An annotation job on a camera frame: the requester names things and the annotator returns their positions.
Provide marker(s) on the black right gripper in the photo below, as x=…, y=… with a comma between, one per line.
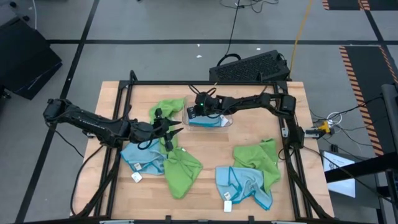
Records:
x=211, y=109

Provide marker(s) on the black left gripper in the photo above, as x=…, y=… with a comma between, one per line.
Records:
x=146, y=132

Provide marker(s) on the light blue microfiber towel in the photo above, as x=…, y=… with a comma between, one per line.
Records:
x=205, y=122
x=140, y=158
x=242, y=180

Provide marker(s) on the white paper towel tag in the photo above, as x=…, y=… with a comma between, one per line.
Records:
x=136, y=177
x=224, y=120
x=228, y=206

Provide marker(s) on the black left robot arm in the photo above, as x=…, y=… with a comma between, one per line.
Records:
x=93, y=123

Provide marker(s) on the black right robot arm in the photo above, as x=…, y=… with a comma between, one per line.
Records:
x=248, y=101

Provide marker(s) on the clear plastic bin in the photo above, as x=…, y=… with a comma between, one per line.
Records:
x=228, y=127

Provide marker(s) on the black perforated computer case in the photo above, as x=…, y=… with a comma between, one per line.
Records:
x=248, y=67

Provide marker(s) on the black hazard-striped floor mat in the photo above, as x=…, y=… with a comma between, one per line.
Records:
x=342, y=4
x=363, y=77
x=382, y=4

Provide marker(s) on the black support beam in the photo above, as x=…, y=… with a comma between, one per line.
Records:
x=357, y=168

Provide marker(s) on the large black box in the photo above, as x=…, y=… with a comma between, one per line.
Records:
x=25, y=59

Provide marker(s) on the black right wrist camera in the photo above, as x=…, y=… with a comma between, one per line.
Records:
x=201, y=99

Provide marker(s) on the black metal table frame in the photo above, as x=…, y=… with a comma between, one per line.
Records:
x=155, y=82

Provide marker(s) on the grey metal post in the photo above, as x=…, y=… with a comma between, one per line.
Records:
x=391, y=109

